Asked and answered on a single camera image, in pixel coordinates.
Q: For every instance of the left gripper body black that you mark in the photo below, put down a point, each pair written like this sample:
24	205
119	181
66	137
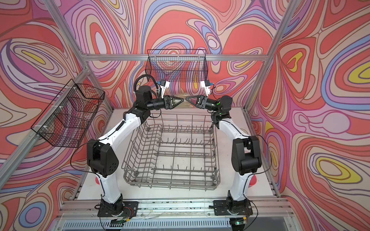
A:
158	104

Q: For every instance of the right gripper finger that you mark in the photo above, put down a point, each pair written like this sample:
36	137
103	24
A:
193	103
192	98

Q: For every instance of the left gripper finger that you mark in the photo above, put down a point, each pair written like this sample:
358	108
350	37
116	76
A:
176	99
174	104

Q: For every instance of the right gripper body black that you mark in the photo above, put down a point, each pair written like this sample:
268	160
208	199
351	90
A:
208	104

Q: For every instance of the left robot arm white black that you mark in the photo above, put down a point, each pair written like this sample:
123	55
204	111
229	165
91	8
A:
101	153

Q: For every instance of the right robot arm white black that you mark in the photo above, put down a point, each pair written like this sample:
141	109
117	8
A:
246	152

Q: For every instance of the pink plastic cup right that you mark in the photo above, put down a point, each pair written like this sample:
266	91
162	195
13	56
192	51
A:
253	180

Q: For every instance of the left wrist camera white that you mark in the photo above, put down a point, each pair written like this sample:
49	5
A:
163	86

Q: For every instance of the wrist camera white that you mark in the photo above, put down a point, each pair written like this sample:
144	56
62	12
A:
206	85
163	86

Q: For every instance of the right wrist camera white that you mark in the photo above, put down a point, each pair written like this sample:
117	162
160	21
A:
206	85

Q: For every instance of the black wire basket back wall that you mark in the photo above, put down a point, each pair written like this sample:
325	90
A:
177	65

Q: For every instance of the black wire basket wall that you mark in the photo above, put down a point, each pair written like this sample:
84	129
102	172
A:
70	118
177	65

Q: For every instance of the grey wire dish rack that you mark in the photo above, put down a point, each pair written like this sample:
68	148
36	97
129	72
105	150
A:
173	151

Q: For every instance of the black wire basket left wall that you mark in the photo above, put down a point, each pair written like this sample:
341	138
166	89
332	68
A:
70	118

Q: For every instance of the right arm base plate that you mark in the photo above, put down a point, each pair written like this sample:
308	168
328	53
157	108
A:
232	208

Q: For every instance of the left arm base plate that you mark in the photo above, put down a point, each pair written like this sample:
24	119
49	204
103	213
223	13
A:
125	209

